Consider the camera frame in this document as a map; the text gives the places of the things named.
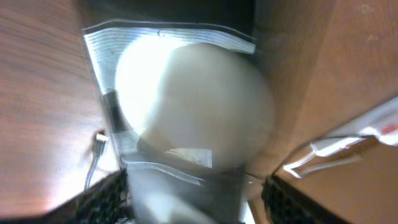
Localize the white power strip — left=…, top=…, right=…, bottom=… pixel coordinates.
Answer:
left=282, top=97, right=397, bottom=179

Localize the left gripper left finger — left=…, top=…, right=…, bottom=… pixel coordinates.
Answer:
left=1, top=170, right=132, bottom=224

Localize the thin black charging cable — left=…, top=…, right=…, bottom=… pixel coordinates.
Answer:
left=83, top=132, right=109, bottom=190

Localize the black Galaxy flip smartphone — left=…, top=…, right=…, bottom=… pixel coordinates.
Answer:
left=82, top=19, right=275, bottom=223

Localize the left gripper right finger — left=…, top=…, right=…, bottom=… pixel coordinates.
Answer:
left=261, top=176, right=349, bottom=224

